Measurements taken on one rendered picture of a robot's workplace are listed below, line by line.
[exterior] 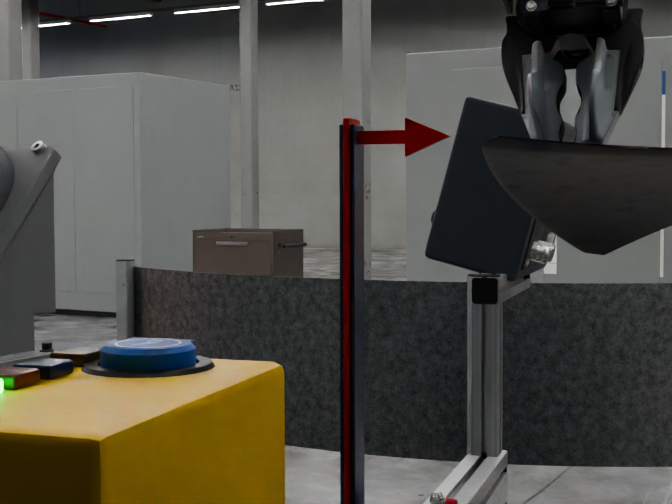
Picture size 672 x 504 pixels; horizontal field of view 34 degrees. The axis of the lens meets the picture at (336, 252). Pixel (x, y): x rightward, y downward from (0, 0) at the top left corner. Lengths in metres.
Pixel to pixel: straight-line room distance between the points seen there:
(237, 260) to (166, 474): 7.10
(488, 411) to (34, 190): 0.55
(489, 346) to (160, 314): 1.82
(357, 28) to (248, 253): 5.13
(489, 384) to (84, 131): 9.59
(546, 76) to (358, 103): 11.30
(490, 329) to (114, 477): 0.89
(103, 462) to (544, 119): 0.44
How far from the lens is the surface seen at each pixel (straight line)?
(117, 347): 0.47
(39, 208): 0.98
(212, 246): 7.58
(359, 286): 0.70
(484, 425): 1.24
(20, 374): 0.44
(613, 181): 0.70
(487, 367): 1.22
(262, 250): 7.39
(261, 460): 0.47
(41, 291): 0.98
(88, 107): 10.68
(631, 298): 2.49
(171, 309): 2.90
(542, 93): 0.72
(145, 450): 0.38
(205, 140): 11.15
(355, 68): 12.08
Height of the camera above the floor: 1.15
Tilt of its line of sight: 3 degrees down
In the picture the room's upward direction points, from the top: straight up
